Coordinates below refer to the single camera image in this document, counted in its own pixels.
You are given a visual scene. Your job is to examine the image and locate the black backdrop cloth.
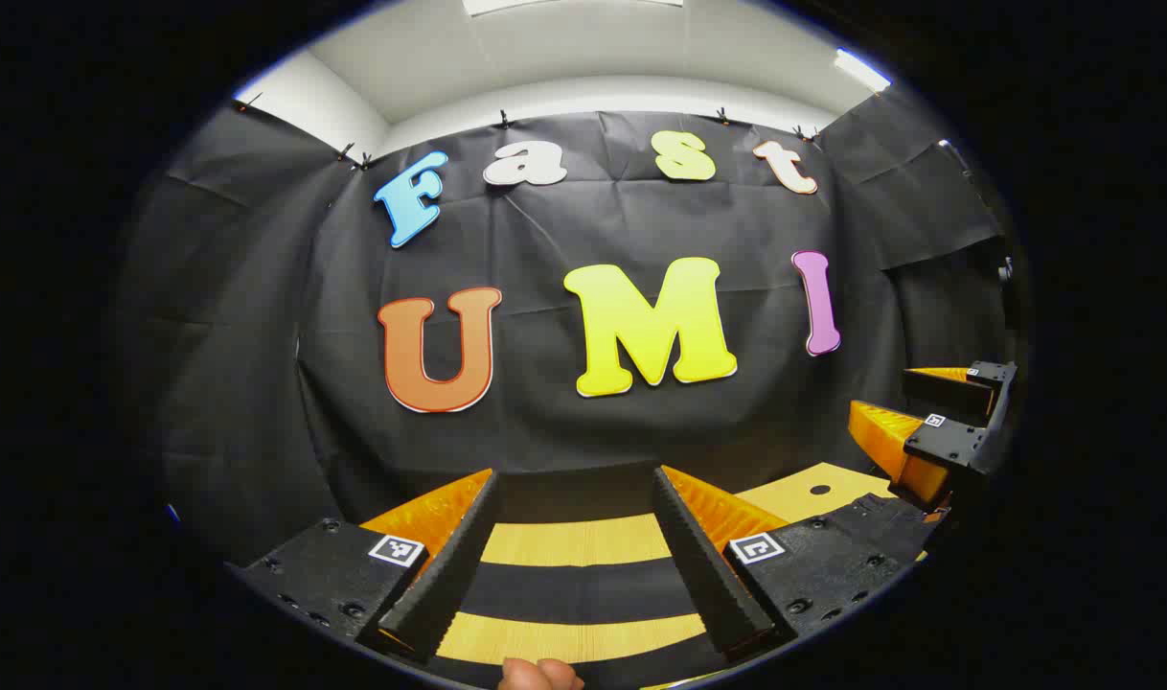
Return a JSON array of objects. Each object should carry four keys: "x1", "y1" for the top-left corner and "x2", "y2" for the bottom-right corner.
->
[{"x1": 114, "y1": 81, "x2": 1025, "y2": 566}]

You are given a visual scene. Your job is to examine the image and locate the ceiling light panel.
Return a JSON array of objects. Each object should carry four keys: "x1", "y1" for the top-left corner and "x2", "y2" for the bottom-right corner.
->
[{"x1": 833, "y1": 48, "x2": 893, "y2": 93}]

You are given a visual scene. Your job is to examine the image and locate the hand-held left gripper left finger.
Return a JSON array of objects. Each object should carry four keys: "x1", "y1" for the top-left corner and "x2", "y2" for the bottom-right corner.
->
[{"x1": 227, "y1": 469, "x2": 502, "y2": 662}]

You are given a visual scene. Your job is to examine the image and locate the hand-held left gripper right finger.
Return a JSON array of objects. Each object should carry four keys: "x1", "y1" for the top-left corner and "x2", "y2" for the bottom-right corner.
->
[{"x1": 652, "y1": 466, "x2": 934, "y2": 662}]

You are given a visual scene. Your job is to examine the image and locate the dark grey jeans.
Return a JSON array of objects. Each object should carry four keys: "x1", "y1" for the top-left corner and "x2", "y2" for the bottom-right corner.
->
[{"x1": 428, "y1": 559, "x2": 738, "y2": 690}]

